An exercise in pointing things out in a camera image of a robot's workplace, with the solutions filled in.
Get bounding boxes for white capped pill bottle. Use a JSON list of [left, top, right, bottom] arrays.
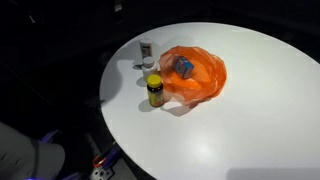
[[141, 56, 159, 83]]

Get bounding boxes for perforated metal bracket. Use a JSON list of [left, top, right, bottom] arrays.
[[89, 166, 116, 180]]

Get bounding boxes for tall white tube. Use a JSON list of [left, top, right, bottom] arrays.
[[135, 38, 154, 67]]

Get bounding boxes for orange plastic bag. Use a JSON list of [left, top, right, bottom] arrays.
[[158, 45, 228, 104]]

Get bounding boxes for blue and orange clamp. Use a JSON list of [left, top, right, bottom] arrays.
[[92, 143, 123, 169]]

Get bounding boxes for blue mentos container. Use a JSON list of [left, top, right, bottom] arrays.
[[172, 55, 195, 80]]

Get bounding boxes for amber bottle yellow cap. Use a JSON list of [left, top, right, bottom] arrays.
[[146, 74, 165, 108]]

